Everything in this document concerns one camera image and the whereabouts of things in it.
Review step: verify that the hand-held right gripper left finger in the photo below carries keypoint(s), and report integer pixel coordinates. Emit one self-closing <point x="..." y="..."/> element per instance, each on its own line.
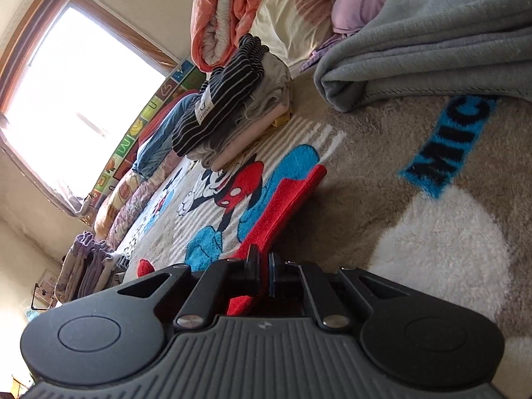
<point x="254" y="272"/>

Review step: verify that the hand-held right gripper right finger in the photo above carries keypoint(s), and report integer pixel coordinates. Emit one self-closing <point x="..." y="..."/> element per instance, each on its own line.
<point x="272" y="274"/>

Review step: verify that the red sweater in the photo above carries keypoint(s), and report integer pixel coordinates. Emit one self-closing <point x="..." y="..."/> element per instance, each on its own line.
<point x="286" y="208"/>

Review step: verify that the pink folded garment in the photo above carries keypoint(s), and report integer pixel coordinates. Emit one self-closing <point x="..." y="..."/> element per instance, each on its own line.
<point x="245" y="137"/>

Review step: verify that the pink floral quilt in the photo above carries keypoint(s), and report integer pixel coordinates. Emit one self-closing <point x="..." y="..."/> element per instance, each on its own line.
<point x="124" y="208"/>

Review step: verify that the cartoon printed blanket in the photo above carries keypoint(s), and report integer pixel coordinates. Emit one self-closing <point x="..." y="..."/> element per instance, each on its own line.
<point x="374" y="166"/>

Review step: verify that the yellow folded cloth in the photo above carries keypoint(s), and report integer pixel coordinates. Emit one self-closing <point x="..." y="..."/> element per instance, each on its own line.
<point x="279" y="120"/>

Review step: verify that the blue folded blanket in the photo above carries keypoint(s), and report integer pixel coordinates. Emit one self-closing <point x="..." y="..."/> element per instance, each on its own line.
<point x="166" y="133"/>

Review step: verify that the purple cloth pile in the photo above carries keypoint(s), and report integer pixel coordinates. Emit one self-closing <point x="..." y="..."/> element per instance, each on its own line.
<point x="89" y="266"/>

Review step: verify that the black striped garment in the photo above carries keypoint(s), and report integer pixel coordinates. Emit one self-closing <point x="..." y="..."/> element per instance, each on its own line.
<point x="224" y="91"/>

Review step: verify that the alphabet foam board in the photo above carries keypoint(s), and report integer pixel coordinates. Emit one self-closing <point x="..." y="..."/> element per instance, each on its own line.
<point x="137" y="126"/>

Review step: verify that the sheer curtain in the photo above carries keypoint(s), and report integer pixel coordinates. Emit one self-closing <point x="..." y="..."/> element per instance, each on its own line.
<point x="70" y="201"/>

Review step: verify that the orange quilt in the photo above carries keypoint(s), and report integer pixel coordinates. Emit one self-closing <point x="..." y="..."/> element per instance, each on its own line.
<point x="216" y="16"/>

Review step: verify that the cream quilt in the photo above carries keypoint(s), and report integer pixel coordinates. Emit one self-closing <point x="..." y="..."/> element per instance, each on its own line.
<point x="286" y="12"/>

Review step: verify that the wooden framed window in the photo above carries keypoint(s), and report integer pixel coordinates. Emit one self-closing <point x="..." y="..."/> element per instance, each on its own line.
<point x="62" y="91"/>

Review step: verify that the grey fleece blanket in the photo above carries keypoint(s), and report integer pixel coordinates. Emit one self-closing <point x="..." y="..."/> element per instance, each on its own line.
<point x="415" y="50"/>

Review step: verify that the purple patchwork pillow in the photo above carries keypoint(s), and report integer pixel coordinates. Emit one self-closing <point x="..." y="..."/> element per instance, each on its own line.
<point x="353" y="4"/>

